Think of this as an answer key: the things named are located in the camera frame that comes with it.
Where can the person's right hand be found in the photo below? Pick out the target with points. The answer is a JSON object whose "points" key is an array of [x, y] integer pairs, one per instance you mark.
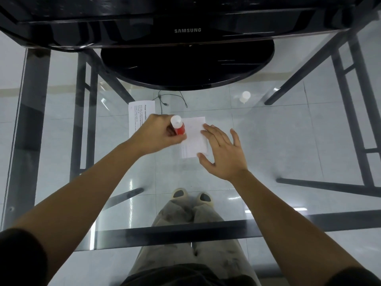
{"points": [[227, 160]]}

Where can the person's left hand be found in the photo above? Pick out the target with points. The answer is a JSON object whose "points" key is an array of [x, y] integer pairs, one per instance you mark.
{"points": [[154, 134]]}

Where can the red and white glue stick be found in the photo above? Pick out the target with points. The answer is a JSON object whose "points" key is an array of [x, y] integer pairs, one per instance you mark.
{"points": [[179, 129]]}

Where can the white glue stick cap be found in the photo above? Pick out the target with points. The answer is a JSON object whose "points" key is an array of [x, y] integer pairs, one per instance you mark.
{"points": [[245, 96]]}

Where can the person's left forearm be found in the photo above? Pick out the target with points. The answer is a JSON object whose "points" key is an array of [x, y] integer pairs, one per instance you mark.
{"points": [[83, 187]]}

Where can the person's right forearm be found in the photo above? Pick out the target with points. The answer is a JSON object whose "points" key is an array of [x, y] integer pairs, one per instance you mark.
{"points": [[282, 229]]}

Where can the person's right shoe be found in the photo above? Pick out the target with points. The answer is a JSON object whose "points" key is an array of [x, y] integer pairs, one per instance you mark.
{"points": [[204, 198]]}

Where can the person's shoe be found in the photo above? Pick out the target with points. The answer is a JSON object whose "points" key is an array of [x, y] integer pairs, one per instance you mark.
{"points": [[179, 194], [204, 198]]}

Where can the person's left shoe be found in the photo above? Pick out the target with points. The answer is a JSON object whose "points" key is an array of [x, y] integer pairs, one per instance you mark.
{"points": [[179, 194]]}

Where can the grey trousers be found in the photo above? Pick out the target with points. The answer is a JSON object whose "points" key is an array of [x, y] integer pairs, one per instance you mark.
{"points": [[175, 211]]}

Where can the black flat-screen television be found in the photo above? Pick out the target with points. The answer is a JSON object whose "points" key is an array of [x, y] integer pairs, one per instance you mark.
{"points": [[178, 62]]}

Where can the black shirt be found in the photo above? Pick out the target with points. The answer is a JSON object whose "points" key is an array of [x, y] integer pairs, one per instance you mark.
{"points": [[20, 259]]}

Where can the black metal table frame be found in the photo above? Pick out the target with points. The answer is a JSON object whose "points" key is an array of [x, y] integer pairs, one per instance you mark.
{"points": [[29, 131]]}

